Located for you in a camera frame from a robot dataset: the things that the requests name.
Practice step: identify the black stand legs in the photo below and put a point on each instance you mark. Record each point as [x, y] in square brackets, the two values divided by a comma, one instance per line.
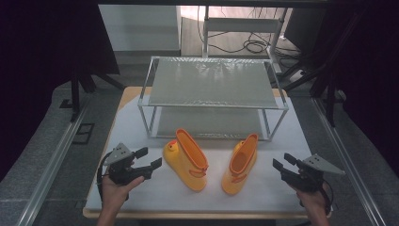
[326, 78]

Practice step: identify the white table sheet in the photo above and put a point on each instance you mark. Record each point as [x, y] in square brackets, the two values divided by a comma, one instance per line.
[175, 197]

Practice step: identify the white metal frame stand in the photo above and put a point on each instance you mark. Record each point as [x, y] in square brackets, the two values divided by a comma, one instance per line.
[241, 25]

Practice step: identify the black tripod stand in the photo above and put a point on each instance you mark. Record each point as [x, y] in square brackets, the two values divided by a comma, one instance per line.
[75, 94]

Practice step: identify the person's left hand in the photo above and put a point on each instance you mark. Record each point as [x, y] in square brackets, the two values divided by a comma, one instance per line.
[113, 194]

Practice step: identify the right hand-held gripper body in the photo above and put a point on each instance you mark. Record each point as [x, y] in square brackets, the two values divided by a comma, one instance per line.
[313, 171]

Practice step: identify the yellow rubber boot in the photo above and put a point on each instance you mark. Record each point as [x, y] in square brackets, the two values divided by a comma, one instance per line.
[240, 172]
[182, 163]

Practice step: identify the two-tier metal shoe rack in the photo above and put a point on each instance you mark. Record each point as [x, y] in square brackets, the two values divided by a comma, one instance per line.
[213, 83]

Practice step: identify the dark monitor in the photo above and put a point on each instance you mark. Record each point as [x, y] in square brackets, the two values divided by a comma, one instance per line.
[304, 28]

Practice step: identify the aluminium rail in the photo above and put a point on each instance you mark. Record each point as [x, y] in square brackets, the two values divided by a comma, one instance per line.
[53, 160]
[348, 163]

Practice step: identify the person's right hand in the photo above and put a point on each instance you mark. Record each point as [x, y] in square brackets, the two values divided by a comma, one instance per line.
[313, 202]

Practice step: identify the black curtain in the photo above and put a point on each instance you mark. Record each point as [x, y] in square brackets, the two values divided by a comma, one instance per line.
[34, 62]

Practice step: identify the white cabinet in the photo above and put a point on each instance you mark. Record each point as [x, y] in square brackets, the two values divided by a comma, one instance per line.
[138, 28]

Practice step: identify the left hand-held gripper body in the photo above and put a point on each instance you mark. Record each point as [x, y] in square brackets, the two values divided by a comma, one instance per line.
[120, 157]

